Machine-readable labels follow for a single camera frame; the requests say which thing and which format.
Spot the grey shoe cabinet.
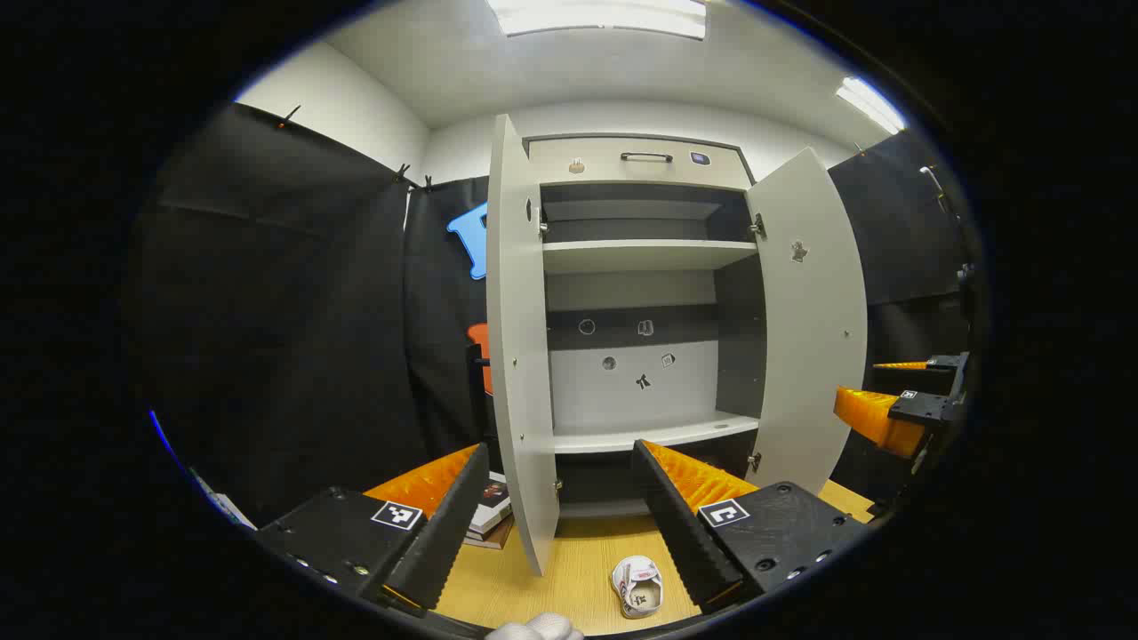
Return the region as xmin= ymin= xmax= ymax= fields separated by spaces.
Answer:
xmin=523 ymin=133 xmax=770 ymax=521

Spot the white canvas shoe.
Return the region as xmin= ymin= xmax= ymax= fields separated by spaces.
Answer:
xmin=611 ymin=556 xmax=664 ymax=620

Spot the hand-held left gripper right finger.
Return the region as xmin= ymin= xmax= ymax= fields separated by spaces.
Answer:
xmin=631 ymin=438 xmax=868 ymax=616

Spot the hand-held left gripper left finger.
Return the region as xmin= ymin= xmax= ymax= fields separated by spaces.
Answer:
xmin=256 ymin=442 xmax=492 ymax=616

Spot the grey shoe cabinet door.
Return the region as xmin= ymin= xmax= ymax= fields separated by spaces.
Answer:
xmin=745 ymin=147 xmax=869 ymax=495
xmin=486 ymin=114 xmax=561 ymax=577

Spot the grey cabinet drawer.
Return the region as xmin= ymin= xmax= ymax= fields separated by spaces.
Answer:
xmin=529 ymin=138 xmax=755 ymax=191

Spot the black backdrop cloth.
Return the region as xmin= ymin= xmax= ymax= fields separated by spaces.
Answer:
xmin=124 ymin=100 xmax=983 ymax=527

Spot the white flat object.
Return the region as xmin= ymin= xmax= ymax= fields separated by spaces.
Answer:
xmin=191 ymin=471 xmax=259 ymax=532

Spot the thin metal rod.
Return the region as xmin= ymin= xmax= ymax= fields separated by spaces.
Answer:
xmin=920 ymin=164 xmax=966 ymax=232

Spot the ceiling light panel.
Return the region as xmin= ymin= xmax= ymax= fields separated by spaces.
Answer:
xmin=836 ymin=76 xmax=908 ymax=136
xmin=487 ymin=0 xmax=708 ymax=41

